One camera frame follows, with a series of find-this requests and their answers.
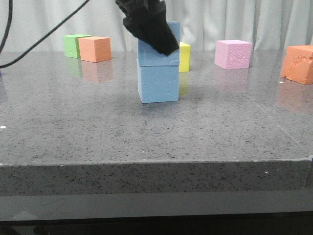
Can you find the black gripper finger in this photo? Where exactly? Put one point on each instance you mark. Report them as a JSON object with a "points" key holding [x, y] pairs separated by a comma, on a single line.
{"points": [[146, 20]]}

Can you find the blue foam block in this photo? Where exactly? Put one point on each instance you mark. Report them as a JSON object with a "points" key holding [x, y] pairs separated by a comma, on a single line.
{"points": [[158, 83], [148, 56]]}

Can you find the yellow foam block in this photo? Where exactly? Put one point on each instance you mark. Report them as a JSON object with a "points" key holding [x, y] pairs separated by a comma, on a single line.
{"points": [[185, 51]]}

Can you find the orange foam block back left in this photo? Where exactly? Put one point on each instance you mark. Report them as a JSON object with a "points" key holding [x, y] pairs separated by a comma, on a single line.
{"points": [[95, 49]]}

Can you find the green foam block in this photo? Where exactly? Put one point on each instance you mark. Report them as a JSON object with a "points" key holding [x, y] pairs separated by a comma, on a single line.
{"points": [[71, 45]]}

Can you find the pink foam block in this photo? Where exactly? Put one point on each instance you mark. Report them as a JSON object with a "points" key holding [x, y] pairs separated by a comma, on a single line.
{"points": [[232, 54]]}

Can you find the grey curtain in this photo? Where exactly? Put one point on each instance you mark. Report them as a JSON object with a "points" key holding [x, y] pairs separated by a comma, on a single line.
{"points": [[267, 24]]}

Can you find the damaged orange foam block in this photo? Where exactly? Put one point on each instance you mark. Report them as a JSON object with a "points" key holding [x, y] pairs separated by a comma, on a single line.
{"points": [[298, 64]]}

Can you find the black cable thick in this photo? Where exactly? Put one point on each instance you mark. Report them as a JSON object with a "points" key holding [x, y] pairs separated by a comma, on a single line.
{"points": [[8, 25]]}

